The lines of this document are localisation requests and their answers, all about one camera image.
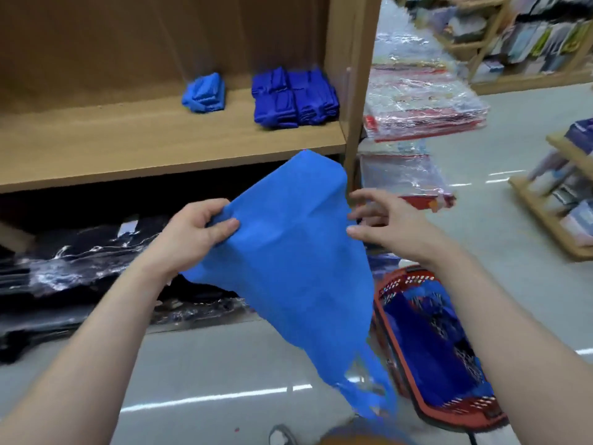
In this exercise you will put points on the person's right hand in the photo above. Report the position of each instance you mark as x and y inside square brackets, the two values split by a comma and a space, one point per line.
[403, 227]

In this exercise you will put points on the person's left hand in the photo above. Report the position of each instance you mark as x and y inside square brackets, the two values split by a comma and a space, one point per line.
[185, 241]

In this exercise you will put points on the light blue non-woven bag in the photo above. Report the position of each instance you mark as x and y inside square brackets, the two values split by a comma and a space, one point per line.
[296, 264]
[206, 92]

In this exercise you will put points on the heap of blue bags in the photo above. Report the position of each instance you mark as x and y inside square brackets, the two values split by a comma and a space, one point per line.
[435, 338]

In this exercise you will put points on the wooden shelf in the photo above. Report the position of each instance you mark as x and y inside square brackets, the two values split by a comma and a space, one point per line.
[139, 134]

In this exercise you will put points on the red shopping basket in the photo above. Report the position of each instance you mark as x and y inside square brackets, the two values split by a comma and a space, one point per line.
[463, 412]

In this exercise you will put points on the person's left forearm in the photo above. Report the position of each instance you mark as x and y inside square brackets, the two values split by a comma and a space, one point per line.
[79, 366]

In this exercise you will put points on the person's right forearm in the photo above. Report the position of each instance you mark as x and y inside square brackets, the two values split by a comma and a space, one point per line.
[524, 357]

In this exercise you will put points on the person's right leg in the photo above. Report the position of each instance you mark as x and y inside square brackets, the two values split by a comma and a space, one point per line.
[366, 433]

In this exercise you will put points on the white paper tag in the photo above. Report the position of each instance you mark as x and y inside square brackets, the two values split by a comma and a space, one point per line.
[128, 228]

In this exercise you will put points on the red packaged goods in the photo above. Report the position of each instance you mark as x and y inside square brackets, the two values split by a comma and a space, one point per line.
[422, 102]

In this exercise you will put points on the black plastic-wrapped bag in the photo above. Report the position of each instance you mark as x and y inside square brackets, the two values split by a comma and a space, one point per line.
[56, 329]

